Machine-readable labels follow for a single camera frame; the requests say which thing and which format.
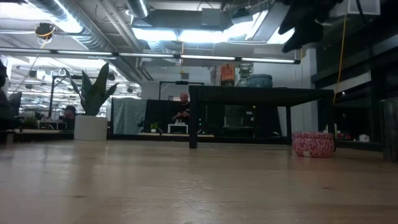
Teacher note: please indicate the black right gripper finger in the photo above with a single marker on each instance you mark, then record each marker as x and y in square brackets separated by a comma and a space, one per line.
[308, 34]
[292, 21]

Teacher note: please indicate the small white cup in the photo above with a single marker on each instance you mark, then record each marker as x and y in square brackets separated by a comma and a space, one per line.
[363, 138]

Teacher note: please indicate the small white table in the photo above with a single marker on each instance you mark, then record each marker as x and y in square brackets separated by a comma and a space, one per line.
[178, 127]

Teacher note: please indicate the blue patterned candle tin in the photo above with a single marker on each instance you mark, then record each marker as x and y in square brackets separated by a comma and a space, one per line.
[261, 81]

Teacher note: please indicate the person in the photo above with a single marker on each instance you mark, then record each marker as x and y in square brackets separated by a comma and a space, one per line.
[183, 109]
[70, 118]
[3, 109]

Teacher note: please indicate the grey cloth partition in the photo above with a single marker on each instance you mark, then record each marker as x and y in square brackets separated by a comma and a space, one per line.
[129, 110]

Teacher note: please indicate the black workstation frame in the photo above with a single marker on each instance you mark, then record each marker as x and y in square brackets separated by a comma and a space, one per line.
[50, 93]

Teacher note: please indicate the pink patterned candle tin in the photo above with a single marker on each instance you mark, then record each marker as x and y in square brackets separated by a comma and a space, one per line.
[312, 144]

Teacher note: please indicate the bushy green plant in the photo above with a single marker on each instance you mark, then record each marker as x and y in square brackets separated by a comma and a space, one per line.
[30, 121]

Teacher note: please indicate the long ceiling light bar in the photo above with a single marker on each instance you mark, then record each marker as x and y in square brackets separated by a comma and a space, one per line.
[205, 57]

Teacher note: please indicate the green snake plant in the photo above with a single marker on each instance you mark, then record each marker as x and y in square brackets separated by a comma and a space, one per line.
[93, 96]

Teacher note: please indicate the black side table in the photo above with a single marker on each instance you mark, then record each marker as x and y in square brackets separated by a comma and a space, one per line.
[258, 93]

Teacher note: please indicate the computer tower green lights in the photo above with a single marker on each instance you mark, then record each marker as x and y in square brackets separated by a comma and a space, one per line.
[200, 122]

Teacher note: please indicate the black gantry frame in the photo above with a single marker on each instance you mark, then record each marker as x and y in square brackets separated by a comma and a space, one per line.
[182, 82]

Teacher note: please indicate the white ceiling vent box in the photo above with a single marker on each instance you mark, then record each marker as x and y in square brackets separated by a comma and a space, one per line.
[367, 7]

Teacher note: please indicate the small potted green plant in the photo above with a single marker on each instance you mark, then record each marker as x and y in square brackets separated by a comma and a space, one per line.
[154, 126]

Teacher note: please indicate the grey ceiling box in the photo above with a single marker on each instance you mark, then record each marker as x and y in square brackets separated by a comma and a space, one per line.
[211, 17]

